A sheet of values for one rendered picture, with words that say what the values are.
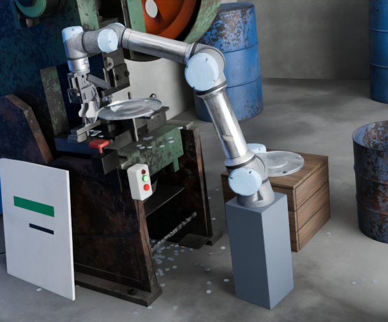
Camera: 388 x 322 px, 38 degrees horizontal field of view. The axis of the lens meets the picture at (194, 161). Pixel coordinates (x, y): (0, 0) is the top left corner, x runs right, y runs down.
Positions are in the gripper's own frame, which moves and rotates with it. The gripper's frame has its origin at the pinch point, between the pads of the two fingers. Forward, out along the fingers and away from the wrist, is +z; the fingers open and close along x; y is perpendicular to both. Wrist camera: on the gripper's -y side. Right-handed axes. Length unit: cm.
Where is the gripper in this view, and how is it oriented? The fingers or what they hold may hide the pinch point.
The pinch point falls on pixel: (94, 119)
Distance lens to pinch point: 222.3
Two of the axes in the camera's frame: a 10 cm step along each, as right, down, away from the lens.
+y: -5.4, 3.8, -7.5
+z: 1.2, 9.2, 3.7
